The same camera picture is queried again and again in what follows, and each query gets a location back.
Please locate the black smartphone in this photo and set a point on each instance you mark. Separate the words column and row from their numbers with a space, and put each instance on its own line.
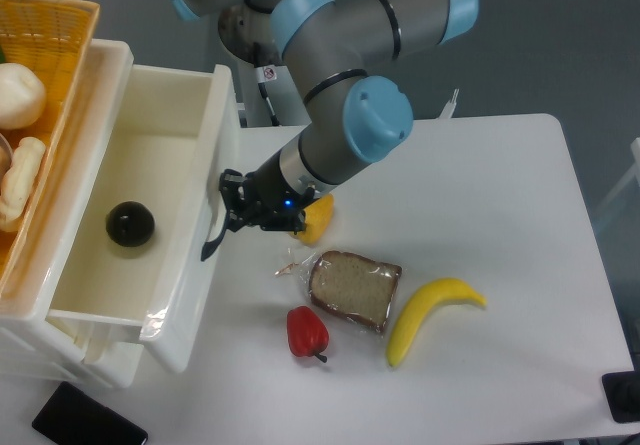
column 70, row 416

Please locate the dark green round fruit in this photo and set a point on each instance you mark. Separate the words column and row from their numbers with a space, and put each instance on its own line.
column 130, row 224

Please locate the round white bun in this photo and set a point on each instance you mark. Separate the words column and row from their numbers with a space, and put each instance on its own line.
column 23, row 97

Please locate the long white bread roll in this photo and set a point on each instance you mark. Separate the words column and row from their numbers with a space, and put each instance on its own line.
column 18, row 182

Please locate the black device at edge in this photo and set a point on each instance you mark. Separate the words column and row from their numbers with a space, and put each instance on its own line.
column 622, row 395

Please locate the yellow banana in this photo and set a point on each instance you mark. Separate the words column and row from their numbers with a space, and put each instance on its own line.
column 425, row 300

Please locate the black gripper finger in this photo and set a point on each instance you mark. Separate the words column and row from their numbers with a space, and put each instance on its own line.
column 231, row 186
column 231, row 222

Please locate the bread slice in plastic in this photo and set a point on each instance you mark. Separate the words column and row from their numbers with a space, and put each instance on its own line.
column 348, row 286

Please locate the red bell pepper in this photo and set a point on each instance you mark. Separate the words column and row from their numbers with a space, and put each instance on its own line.
column 307, row 335

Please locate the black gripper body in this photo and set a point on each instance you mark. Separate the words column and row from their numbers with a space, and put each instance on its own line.
column 272, row 205

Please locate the yellow bell pepper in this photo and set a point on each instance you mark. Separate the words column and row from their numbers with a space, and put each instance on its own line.
column 318, row 216

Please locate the orange woven basket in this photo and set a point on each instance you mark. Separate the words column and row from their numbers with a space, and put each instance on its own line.
column 50, row 37

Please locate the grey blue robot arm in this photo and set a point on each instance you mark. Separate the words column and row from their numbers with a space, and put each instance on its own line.
column 356, row 118

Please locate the white drawer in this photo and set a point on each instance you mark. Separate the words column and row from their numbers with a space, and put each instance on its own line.
column 173, row 136

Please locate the white drawer cabinet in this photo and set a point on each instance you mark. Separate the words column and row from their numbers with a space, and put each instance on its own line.
column 32, row 346

